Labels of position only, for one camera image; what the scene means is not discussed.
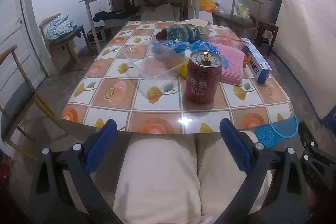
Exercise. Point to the dark wooden stool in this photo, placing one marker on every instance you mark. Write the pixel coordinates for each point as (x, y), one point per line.
(265, 26)

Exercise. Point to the yellow plastic bag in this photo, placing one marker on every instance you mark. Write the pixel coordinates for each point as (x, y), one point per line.
(209, 5)

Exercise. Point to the wooden chair with cushion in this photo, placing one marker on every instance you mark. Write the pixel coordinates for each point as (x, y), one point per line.
(64, 42)

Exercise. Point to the clear plastic food container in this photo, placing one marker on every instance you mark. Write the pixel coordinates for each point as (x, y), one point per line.
(158, 70)

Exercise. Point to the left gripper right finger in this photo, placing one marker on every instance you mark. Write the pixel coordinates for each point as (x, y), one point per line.
(286, 200)

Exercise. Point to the white door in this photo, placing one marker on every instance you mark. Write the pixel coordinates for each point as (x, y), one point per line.
(14, 32)

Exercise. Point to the red milk drink can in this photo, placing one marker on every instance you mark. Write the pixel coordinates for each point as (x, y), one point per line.
(204, 70)

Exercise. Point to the white mattress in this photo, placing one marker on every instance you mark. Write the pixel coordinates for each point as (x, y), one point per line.
(306, 44)

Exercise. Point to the wooden chair right side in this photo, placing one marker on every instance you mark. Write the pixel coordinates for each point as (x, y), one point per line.
(240, 26)

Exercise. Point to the clear red printed bag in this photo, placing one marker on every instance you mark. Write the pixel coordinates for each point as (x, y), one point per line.
(228, 39)

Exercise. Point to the wooden chair near door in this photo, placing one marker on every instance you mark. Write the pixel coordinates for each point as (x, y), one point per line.
(18, 105)

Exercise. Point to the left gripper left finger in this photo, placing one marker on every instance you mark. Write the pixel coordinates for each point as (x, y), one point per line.
(50, 199)

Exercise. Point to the blue mesh trash basket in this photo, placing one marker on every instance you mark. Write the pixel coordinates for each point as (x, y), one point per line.
(274, 133)

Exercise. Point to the floral cushion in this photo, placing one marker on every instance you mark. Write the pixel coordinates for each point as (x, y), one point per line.
(59, 26)

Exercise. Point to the blue plastic wrapper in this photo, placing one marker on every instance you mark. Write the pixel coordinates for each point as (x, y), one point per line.
(181, 46)

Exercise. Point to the beige paper bag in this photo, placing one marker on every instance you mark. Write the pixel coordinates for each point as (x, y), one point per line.
(196, 22)

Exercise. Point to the patterned dining table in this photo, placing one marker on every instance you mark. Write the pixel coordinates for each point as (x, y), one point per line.
(128, 84)

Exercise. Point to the blue white toothpaste box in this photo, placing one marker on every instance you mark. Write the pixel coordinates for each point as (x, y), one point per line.
(256, 62)

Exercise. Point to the green label plastic bottle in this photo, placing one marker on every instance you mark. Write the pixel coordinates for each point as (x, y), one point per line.
(183, 33)

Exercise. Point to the pink foam mesh pad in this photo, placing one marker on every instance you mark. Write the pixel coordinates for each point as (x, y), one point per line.
(232, 65)

